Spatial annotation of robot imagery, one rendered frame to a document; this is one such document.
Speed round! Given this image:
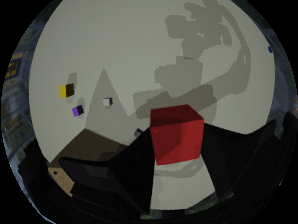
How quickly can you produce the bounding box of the red block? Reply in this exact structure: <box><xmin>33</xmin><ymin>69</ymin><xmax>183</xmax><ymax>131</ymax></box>
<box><xmin>149</xmin><ymin>104</ymin><xmax>205</xmax><ymax>165</ymax></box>

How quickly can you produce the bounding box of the small purple block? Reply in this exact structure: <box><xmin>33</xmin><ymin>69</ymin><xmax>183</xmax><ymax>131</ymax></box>
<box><xmin>72</xmin><ymin>105</ymin><xmax>84</xmax><ymax>116</ymax></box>

